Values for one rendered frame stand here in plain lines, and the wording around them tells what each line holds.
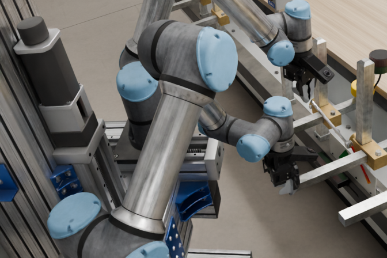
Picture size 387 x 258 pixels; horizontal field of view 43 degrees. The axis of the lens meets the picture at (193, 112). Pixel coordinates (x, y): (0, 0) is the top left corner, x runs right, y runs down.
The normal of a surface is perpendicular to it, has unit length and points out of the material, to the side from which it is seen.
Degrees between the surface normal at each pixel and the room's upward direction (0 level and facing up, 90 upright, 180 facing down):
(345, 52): 0
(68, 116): 90
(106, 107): 0
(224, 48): 85
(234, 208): 0
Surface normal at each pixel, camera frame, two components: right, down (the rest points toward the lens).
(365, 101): 0.34, 0.52
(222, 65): 0.81, 0.14
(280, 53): 0.13, 0.58
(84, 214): -0.29, -0.81
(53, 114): -0.18, 0.62
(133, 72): -0.17, -0.70
